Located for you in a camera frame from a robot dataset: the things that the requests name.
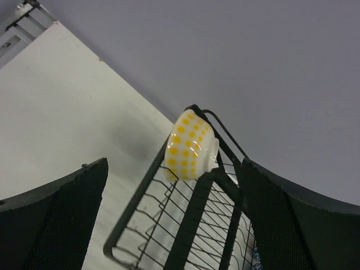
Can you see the blue patterned bowl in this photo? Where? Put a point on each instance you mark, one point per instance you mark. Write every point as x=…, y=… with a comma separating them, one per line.
x=257, y=257

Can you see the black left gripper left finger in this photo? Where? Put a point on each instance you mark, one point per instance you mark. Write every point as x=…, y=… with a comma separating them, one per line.
x=50, y=227

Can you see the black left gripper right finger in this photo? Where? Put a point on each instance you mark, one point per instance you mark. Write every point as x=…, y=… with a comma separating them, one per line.
x=297, y=228

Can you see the yellow checkered white bowl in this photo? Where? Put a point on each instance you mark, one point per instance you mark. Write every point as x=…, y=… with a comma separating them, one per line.
x=191, y=148

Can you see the black wire dish rack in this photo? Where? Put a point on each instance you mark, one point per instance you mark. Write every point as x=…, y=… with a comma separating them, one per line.
x=200, y=224

